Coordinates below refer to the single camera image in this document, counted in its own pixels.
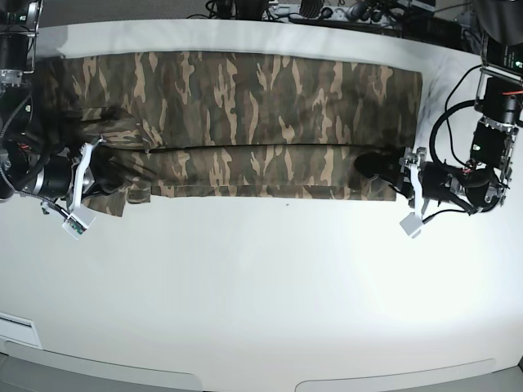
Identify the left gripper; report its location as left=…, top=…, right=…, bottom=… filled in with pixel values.
left=354, top=147, right=429, bottom=215

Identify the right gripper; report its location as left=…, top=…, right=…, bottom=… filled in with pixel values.
left=68, top=136, right=131, bottom=212

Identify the camouflage T-shirt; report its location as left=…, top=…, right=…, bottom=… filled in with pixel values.
left=34, top=51, right=422, bottom=216

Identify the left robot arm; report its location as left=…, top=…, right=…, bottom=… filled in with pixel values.
left=355, top=1, right=522, bottom=224

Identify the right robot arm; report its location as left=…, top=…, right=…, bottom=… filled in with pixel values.
left=1, top=1, right=123, bottom=219

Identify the black equipment box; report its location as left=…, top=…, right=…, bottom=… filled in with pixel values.
left=402, top=17, right=463, bottom=50

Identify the white label plate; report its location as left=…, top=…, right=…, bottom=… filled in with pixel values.
left=0, top=313, right=42, bottom=350

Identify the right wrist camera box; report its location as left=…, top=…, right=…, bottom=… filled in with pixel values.
left=61, top=206, right=96, bottom=240

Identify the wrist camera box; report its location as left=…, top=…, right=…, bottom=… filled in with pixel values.
left=400, top=212, right=424, bottom=238
left=61, top=206, right=96, bottom=240

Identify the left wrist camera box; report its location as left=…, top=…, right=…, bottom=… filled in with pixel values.
left=400, top=212, right=424, bottom=238

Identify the power strip with cables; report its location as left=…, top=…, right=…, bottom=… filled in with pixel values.
left=262, top=1, right=411, bottom=27

